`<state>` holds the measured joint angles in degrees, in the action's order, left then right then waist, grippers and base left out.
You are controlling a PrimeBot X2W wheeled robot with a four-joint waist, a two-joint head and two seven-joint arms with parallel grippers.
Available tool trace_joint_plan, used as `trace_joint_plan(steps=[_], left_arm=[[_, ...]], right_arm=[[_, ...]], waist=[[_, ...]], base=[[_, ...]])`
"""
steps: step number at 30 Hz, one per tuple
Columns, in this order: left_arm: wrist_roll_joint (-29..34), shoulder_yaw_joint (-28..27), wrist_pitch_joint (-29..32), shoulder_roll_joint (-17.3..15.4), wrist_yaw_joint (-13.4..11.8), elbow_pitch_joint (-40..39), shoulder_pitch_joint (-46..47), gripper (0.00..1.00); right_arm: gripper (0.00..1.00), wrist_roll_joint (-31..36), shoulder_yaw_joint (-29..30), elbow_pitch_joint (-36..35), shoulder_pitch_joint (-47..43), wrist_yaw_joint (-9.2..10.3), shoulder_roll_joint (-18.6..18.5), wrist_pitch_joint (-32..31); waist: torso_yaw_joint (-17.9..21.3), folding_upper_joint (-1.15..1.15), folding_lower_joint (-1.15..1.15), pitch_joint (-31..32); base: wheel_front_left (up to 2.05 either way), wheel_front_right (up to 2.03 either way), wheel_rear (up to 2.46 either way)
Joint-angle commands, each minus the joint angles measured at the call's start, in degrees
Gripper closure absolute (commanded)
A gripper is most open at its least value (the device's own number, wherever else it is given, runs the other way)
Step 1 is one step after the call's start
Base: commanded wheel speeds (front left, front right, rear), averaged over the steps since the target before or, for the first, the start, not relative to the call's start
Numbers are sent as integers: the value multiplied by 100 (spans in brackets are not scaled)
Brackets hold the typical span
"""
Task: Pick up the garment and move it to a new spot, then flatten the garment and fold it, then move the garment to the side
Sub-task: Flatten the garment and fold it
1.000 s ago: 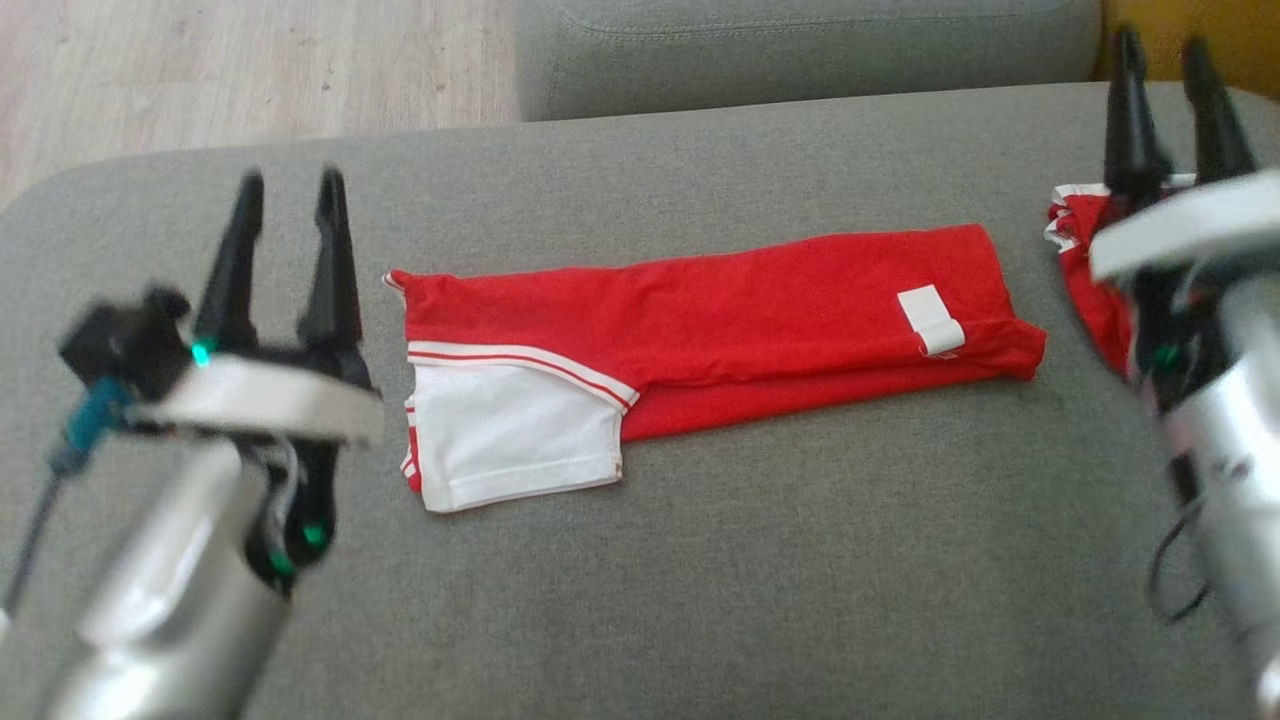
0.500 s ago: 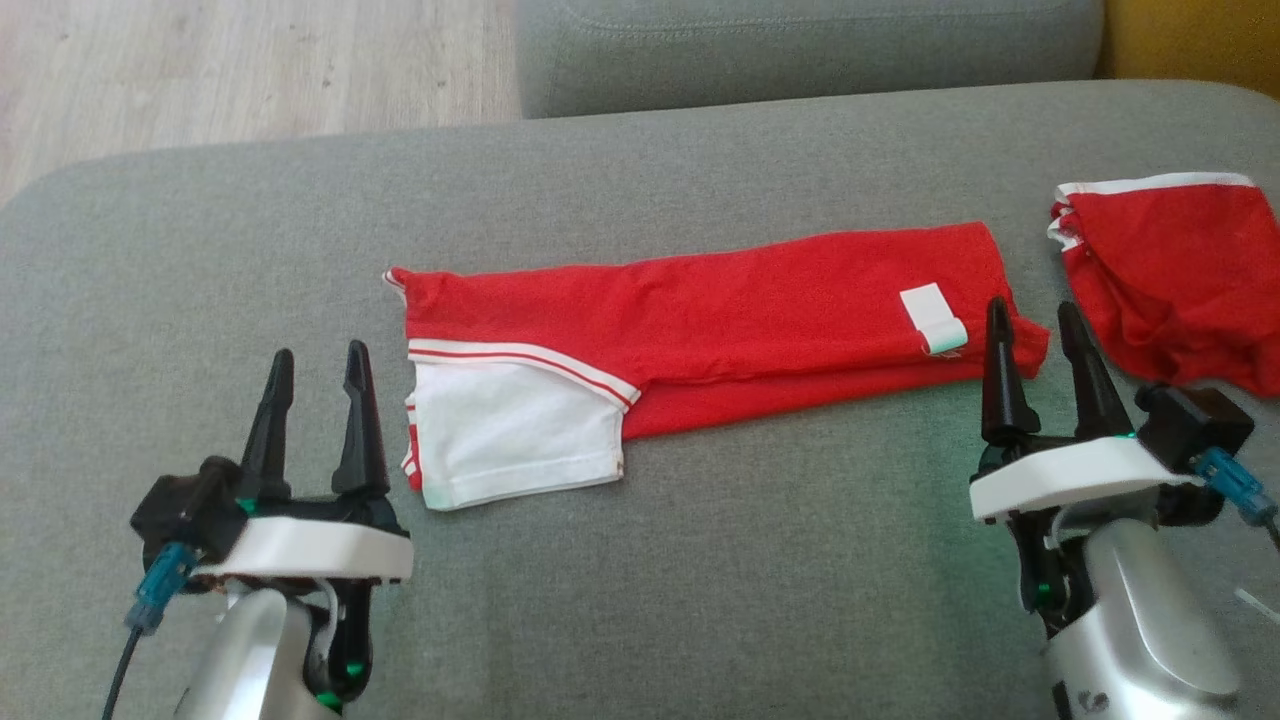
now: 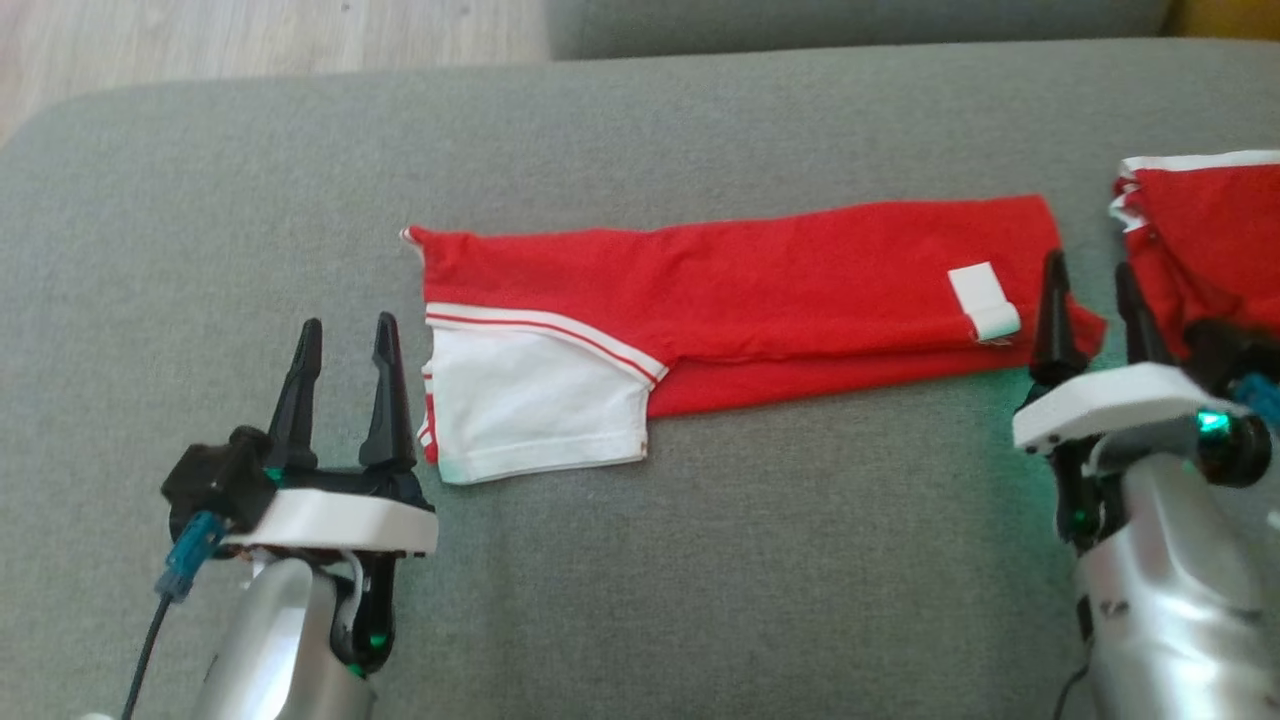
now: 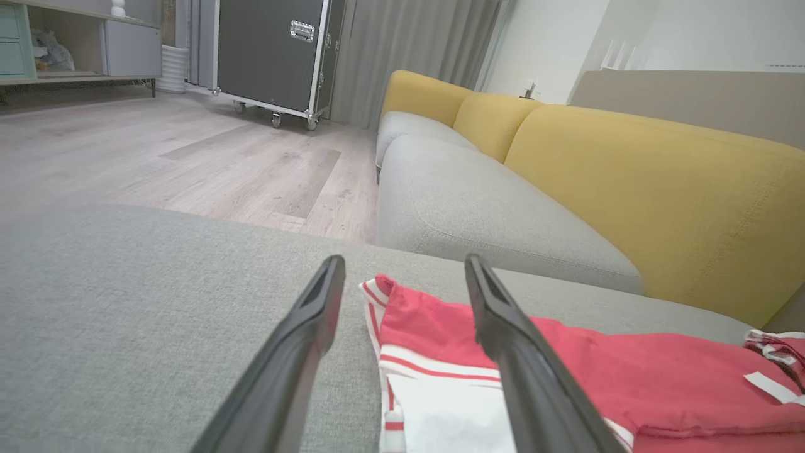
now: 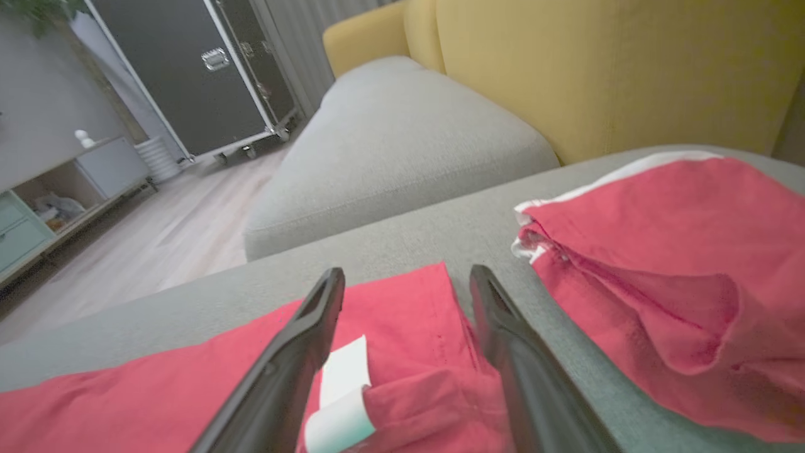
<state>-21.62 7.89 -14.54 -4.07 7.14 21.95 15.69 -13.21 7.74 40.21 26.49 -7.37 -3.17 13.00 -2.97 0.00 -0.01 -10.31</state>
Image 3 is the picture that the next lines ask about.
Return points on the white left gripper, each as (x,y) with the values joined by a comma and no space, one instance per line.
(340,520)

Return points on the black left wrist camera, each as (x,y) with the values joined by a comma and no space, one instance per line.
(215,480)

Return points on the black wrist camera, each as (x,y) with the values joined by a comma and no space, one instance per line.
(215,480)
(1225,350)

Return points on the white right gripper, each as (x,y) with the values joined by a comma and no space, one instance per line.
(1110,405)

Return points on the red shorts with white trim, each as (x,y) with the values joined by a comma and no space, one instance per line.
(1220,230)

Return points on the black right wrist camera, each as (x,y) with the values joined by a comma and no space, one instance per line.
(1225,350)

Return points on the grey and yellow sofa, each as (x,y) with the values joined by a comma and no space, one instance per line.
(700,580)

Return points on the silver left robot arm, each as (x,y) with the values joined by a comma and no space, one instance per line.
(275,650)

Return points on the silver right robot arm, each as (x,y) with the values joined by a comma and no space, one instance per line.
(1180,600)

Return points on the red Bulls 23 jersey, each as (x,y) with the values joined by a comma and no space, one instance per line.
(750,290)

